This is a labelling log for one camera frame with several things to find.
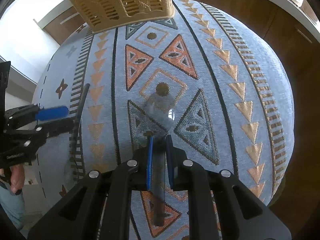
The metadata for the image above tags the clear dark spoon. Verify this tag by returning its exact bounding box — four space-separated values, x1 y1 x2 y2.
69 83 90 163

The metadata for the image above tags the person's left hand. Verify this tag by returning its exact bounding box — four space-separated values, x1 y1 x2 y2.
1 164 25 195

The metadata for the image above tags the blue jeans leg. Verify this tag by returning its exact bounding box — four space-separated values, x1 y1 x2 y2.
0 182 25 231

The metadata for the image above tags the patterned blue table cloth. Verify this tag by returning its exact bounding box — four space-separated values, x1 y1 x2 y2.
31 0 295 240

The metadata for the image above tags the tan plastic utensil basket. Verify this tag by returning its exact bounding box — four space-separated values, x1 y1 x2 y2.
69 0 175 33

